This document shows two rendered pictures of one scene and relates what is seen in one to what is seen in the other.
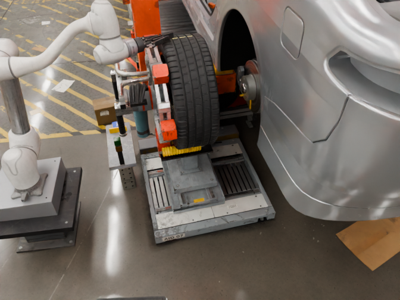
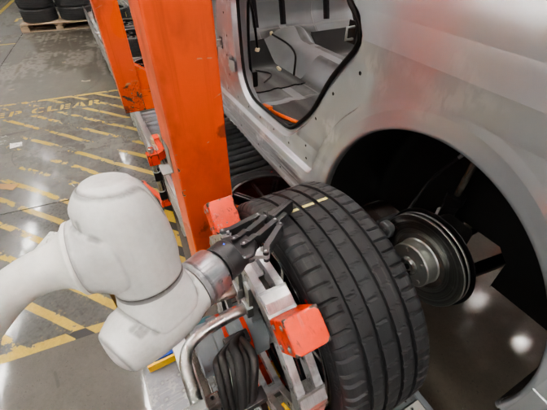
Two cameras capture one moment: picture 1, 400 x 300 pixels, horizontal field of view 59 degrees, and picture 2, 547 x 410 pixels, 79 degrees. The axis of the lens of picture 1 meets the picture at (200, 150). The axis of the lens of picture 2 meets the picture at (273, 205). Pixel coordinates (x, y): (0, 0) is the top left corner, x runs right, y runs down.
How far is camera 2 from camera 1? 1.37 m
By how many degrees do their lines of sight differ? 11
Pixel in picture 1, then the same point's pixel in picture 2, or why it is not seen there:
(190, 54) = (353, 255)
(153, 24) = (216, 167)
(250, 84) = (430, 262)
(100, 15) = (112, 240)
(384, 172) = not seen: outside the picture
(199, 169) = not seen: hidden behind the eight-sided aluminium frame
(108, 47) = (153, 324)
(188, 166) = not seen: hidden behind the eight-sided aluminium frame
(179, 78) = (348, 331)
